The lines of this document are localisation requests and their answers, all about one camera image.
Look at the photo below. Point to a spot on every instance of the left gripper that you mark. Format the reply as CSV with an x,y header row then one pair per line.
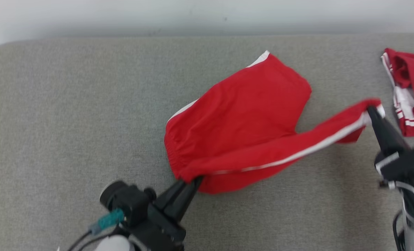
x,y
161,230

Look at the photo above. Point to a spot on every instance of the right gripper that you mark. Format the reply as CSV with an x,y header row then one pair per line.
x,y
405,164

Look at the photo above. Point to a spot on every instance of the red shorts white stripes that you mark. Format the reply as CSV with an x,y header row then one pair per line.
x,y
245,122

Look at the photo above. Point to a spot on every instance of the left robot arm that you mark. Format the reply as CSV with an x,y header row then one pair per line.
x,y
114,244

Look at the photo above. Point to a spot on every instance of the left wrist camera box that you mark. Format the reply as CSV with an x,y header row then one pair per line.
x,y
127,200

